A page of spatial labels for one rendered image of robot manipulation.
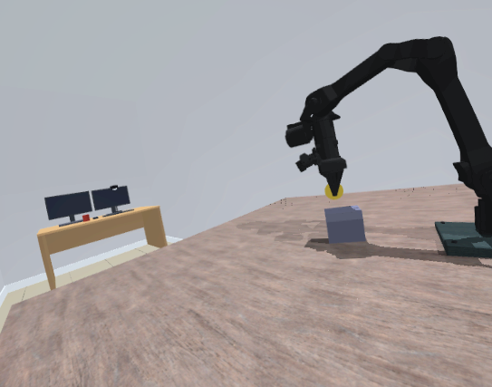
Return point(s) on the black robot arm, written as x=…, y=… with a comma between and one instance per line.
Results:
x=434, y=60

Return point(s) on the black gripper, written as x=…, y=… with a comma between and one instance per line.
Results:
x=331, y=165

